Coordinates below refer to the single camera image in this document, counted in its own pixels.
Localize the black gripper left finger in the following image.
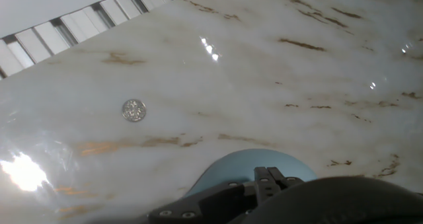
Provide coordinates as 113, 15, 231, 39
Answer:
148, 166, 282, 224

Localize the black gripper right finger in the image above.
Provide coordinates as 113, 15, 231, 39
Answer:
266, 166, 305, 190

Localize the light blue piggy bank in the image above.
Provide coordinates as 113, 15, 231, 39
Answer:
183, 147, 319, 198

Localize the silver coin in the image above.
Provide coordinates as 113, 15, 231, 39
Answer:
121, 98, 147, 123

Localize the white printed paper sheet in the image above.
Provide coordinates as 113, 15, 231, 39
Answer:
0, 0, 130, 39

